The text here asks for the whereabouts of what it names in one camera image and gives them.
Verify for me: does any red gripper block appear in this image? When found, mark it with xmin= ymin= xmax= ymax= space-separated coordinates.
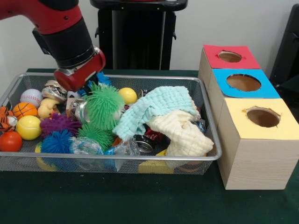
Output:
xmin=54 ymin=46 xmax=107 ymax=92

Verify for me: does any green spiky rubber ball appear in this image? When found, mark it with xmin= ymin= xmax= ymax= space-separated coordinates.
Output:
xmin=84 ymin=81 xmax=126 ymax=130

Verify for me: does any mint knitted cloth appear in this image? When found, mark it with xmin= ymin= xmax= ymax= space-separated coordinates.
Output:
xmin=113 ymin=86 xmax=200 ymax=142

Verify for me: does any cream knitted cloth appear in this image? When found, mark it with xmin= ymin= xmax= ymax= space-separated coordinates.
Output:
xmin=147 ymin=109 xmax=214 ymax=157

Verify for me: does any wooden box with three holes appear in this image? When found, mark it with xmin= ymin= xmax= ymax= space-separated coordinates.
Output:
xmin=198 ymin=45 xmax=299 ymax=190

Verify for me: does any blue fuzzy ball with eyes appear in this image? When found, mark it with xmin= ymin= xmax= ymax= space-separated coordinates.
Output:
xmin=77 ymin=71 xmax=112 ymax=96

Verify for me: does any yellow duck plush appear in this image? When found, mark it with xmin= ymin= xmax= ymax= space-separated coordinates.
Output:
xmin=37 ymin=98 xmax=60 ymax=119

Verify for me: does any white baseball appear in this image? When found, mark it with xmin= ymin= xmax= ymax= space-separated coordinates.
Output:
xmin=20 ymin=88 xmax=44 ymax=108

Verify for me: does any purple spiky ball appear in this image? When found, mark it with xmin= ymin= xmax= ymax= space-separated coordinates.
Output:
xmin=40 ymin=113 xmax=81 ymax=138

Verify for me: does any orange toy basketball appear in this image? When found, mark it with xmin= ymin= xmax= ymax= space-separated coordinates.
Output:
xmin=13 ymin=102 xmax=38 ymax=120

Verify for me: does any blue spiky rubber ball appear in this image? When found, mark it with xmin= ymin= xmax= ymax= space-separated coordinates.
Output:
xmin=41 ymin=130 xmax=74 ymax=154

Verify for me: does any yellow tennis ball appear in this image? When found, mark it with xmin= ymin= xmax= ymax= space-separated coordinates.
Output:
xmin=16 ymin=115 xmax=42 ymax=140

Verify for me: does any red ball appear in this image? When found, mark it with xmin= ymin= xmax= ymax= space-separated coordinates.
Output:
xmin=0 ymin=131 xmax=23 ymax=152

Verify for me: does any dark green tablecloth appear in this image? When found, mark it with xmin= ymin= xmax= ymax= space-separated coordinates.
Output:
xmin=0 ymin=68 xmax=299 ymax=224

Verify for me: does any black flat panel stand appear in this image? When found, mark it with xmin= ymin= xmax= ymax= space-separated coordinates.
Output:
xmin=270 ymin=3 xmax=299 ymax=82

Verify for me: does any green cloth covered side table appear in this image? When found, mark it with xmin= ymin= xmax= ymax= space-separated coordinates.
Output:
xmin=277 ymin=77 xmax=299 ymax=94

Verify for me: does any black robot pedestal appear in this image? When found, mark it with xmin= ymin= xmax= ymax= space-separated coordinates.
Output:
xmin=90 ymin=0 xmax=189 ymax=70

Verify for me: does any shallow wire mesh bin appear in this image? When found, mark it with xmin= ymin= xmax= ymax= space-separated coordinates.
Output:
xmin=0 ymin=72 xmax=222 ymax=175

